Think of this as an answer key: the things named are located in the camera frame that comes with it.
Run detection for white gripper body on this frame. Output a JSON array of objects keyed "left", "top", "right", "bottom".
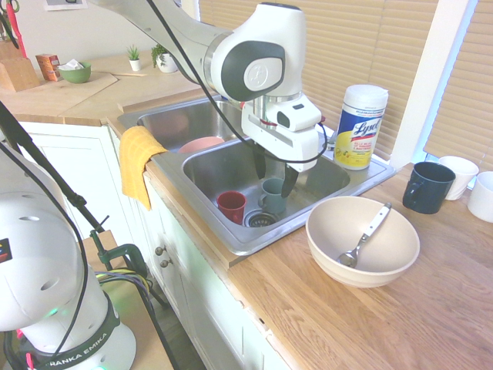
[{"left": 241, "top": 103, "right": 321, "bottom": 173}]

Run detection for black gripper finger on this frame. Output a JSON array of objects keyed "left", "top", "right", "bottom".
[
  {"left": 253, "top": 146, "right": 268, "bottom": 180},
  {"left": 280, "top": 164, "right": 301, "bottom": 199}
]

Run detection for metal spoon with white handle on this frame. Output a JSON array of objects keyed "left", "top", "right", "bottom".
[{"left": 337, "top": 202, "right": 393, "bottom": 268}]

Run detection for stainless steel double sink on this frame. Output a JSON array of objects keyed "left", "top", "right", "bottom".
[{"left": 116, "top": 95, "right": 397, "bottom": 257}]

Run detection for metal sink drain strainer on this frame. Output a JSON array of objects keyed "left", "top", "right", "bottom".
[{"left": 243, "top": 210, "right": 280, "bottom": 227}]

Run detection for grey green mug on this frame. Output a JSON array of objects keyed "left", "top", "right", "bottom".
[{"left": 257, "top": 177, "right": 288, "bottom": 215}]

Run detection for red cup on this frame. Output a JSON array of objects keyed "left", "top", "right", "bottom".
[{"left": 216, "top": 190, "right": 247, "bottom": 226}]

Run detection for pink plate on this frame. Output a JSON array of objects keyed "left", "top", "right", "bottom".
[{"left": 177, "top": 136, "right": 226, "bottom": 154}]

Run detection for beige bowl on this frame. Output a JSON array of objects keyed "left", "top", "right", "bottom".
[{"left": 305, "top": 195, "right": 421, "bottom": 289}]

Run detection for Lysol wipes canister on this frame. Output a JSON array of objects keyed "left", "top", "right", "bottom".
[{"left": 333, "top": 84, "right": 390, "bottom": 171}]

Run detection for wide tan window blind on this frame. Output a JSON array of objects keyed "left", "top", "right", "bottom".
[{"left": 198, "top": 0, "right": 440, "bottom": 161}]

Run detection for yellow dish cloth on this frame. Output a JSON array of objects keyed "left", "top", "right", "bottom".
[{"left": 119, "top": 126, "right": 169, "bottom": 211}]

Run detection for trailing plant in white pot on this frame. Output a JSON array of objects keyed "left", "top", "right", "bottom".
[{"left": 150, "top": 43, "right": 179, "bottom": 74}]

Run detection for dark blue mug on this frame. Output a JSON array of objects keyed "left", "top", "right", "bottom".
[{"left": 402, "top": 161, "right": 457, "bottom": 215}]

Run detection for green clamp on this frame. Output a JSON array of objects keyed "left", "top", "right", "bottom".
[{"left": 90, "top": 229, "right": 149, "bottom": 271}]

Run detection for small plant in white pot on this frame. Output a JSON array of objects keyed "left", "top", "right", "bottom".
[{"left": 126, "top": 44, "right": 143, "bottom": 72}]

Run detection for white cup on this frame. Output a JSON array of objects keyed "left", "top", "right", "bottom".
[
  {"left": 467, "top": 171, "right": 493, "bottom": 224},
  {"left": 438, "top": 155, "right": 480, "bottom": 201}
]

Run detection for white kitchen cabinet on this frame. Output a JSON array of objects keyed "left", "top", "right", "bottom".
[{"left": 17, "top": 121, "right": 293, "bottom": 370}]

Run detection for narrow tan window blind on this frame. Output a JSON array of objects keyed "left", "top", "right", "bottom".
[{"left": 423, "top": 0, "right": 493, "bottom": 173}]

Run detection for green bowl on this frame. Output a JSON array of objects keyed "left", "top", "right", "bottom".
[{"left": 57, "top": 61, "right": 92, "bottom": 85}]

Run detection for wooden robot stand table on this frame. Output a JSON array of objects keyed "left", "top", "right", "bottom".
[{"left": 71, "top": 230, "right": 174, "bottom": 370}]

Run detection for wooden cutting board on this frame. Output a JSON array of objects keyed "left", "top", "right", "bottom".
[{"left": 0, "top": 71, "right": 119, "bottom": 117}]

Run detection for orange cardboard box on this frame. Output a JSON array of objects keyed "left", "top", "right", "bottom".
[{"left": 35, "top": 53, "right": 62, "bottom": 82}]

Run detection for black tripod stand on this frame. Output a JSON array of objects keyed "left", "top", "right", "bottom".
[{"left": 0, "top": 99, "right": 182, "bottom": 370}]

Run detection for wooden knife block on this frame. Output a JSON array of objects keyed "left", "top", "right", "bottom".
[{"left": 0, "top": 40, "right": 41, "bottom": 93}]

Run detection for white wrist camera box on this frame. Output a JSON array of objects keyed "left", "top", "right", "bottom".
[{"left": 276, "top": 96, "right": 323, "bottom": 133}]

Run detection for bundle of coloured cables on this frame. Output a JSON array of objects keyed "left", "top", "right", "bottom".
[{"left": 94, "top": 269, "right": 155, "bottom": 298}]

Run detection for paper sheet on wall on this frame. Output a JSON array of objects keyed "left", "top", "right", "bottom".
[{"left": 43, "top": 0, "right": 89, "bottom": 12}]

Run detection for red handled scissors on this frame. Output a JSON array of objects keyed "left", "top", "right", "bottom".
[{"left": 5, "top": 0, "right": 28, "bottom": 59}]

